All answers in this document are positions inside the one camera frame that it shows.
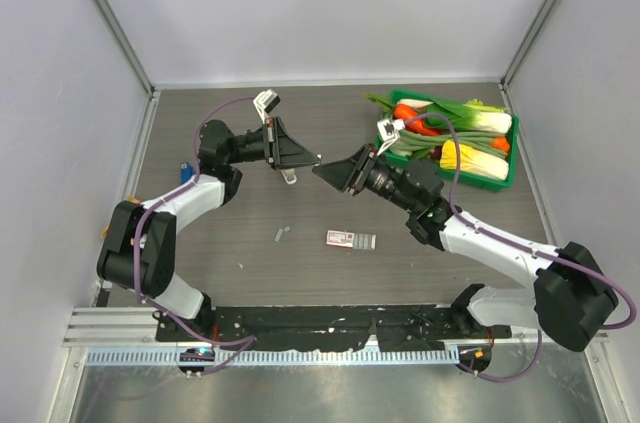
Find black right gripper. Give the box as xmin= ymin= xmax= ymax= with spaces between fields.
xmin=313 ymin=143 xmax=419 ymax=213

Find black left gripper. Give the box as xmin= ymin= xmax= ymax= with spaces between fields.
xmin=226 ymin=118 xmax=319 ymax=171

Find white red staple box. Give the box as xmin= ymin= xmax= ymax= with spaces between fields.
xmin=326 ymin=230 xmax=377 ymax=250

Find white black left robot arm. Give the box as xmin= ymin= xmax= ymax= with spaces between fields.
xmin=97 ymin=117 xmax=320 ymax=342

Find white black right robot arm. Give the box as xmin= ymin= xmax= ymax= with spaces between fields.
xmin=312 ymin=145 xmax=618 ymax=352

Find green long beans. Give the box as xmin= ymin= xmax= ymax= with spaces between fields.
xmin=389 ymin=129 xmax=509 ymax=158

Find white radish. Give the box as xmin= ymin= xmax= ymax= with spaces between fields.
xmin=397 ymin=98 xmax=433 ymax=110

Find yellow white napa cabbage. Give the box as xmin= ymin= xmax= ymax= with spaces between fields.
xmin=439 ymin=140 xmax=509 ymax=181

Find green plastic basket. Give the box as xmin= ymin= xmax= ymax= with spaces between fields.
xmin=380 ymin=89 xmax=519 ymax=192

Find green white bok choy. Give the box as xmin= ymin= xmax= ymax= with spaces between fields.
xmin=364 ymin=92 xmax=514 ymax=135

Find small orange carrot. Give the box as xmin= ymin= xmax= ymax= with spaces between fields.
xmin=490 ymin=137 xmax=511 ymax=153

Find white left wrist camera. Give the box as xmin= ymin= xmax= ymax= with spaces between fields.
xmin=253 ymin=89 xmax=280 ymax=122

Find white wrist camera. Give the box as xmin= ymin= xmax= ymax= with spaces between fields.
xmin=253 ymin=89 xmax=280 ymax=122
xmin=376 ymin=118 xmax=405 ymax=157

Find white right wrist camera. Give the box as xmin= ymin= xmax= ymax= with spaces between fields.
xmin=376 ymin=118 xmax=405 ymax=157

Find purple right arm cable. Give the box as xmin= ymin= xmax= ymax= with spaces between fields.
xmin=397 ymin=114 xmax=638 ymax=381

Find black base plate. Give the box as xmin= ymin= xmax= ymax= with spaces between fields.
xmin=188 ymin=305 xmax=512 ymax=353

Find aluminium front rail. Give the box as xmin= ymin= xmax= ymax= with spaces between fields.
xmin=62 ymin=300 xmax=610 ymax=367

